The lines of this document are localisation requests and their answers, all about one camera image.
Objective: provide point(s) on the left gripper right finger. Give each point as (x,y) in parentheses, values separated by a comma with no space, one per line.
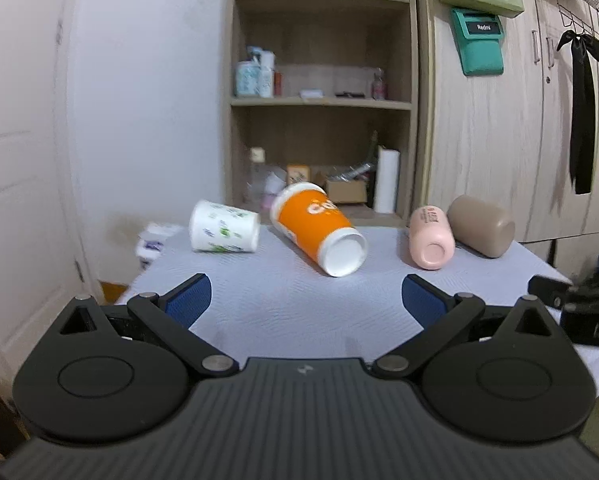
(445,319)

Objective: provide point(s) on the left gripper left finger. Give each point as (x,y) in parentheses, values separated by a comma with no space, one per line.
(168,317)

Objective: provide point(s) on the orange coco paper cup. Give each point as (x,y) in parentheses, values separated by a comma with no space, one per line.
(305,214)

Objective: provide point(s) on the pink tumbler cup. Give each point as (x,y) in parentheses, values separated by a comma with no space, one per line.
(431,242)

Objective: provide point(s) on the taupe brown tumbler cup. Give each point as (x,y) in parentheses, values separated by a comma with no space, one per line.
(483,227)

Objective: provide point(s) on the white green-patterned paper cup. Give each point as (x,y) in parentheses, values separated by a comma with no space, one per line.
(221,228)

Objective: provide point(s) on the white quilted table cloth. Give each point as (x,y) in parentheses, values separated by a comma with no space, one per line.
(275,303)

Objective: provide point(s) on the white door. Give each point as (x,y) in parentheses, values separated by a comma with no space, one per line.
(43,262)

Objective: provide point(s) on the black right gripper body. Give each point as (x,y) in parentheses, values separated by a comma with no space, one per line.
(579,307)

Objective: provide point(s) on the clear bottle beige cap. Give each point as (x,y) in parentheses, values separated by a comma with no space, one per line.
(257,176)

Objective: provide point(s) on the white paper towel roll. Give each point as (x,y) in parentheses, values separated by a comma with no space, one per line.
(386,181)

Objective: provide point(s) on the small cardboard box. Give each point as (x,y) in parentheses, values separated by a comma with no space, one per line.
(346,192)

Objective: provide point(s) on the wooden wardrobe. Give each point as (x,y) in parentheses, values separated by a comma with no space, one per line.
(505,139)

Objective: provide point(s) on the yellow patterned small box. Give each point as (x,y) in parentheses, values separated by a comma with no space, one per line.
(297,174)

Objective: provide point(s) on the small pink bottle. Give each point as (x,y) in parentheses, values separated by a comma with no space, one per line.
(378,86)

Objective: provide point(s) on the teal white tissue canister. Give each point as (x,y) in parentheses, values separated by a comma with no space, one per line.
(246,79)

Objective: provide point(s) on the wooden shelf unit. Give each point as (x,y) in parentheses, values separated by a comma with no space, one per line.
(324,117)

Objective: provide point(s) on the black ribbon bow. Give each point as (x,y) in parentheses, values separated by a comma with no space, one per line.
(584,117)

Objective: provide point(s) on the teal wall pouch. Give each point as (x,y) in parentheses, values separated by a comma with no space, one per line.
(478,37)

